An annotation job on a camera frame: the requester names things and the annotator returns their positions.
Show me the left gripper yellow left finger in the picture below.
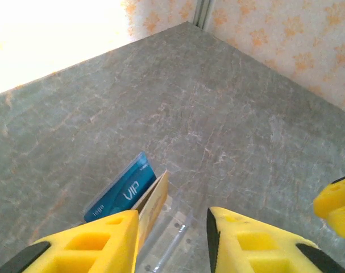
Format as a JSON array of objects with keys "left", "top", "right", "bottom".
[{"left": 0, "top": 209, "right": 141, "bottom": 273}]

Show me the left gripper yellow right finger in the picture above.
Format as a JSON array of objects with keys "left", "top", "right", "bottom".
[{"left": 206, "top": 206, "right": 345, "bottom": 273}]

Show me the gold card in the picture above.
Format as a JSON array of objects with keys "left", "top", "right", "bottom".
[{"left": 131, "top": 169, "right": 169, "bottom": 248}]

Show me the blue VIP card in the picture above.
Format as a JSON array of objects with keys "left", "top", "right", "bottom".
[{"left": 83, "top": 151, "right": 157, "bottom": 224}]

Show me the clear acrylic card stand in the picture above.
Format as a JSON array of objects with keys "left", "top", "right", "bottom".
[{"left": 82, "top": 159, "right": 203, "bottom": 273}]

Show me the aluminium frame post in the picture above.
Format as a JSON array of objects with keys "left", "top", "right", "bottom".
[{"left": 192, "top": 0, "right": 217, "bottom": 31}]

